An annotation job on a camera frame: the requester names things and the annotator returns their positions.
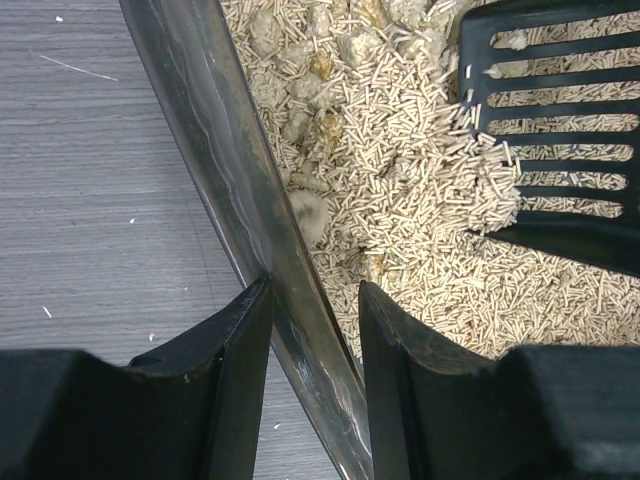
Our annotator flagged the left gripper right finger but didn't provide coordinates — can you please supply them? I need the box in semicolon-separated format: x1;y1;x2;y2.
358;282;639;479

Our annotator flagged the beige cat litter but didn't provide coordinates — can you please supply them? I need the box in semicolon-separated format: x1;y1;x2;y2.
223;1;639;357

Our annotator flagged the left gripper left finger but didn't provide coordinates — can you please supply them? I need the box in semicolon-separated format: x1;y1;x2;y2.
1;278;274;479

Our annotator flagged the black litter scoop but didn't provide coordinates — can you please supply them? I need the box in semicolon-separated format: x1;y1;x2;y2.
457;0;640;277

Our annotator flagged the grey plastic litter box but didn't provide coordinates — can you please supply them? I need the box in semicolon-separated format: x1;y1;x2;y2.
121;1;374;479

